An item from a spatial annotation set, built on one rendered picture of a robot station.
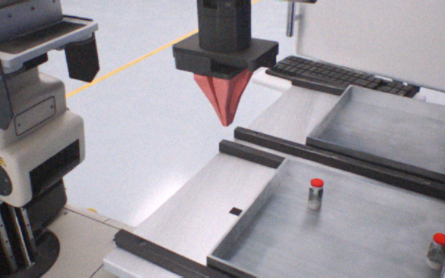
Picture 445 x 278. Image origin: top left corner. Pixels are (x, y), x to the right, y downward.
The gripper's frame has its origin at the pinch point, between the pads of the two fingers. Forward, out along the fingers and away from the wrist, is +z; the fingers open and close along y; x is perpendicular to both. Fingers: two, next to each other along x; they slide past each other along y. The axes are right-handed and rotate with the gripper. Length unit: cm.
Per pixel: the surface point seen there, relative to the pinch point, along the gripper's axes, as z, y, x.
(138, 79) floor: 102, -188, 190
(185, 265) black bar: 18.4, -2.4, -7.4
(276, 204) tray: 20.3, 1.3, 11.8
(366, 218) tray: 20.7, 14.6, 15.7
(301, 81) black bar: 18, -12, 55
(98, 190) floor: 104, -120, 79
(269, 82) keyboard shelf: 27, -28, 69
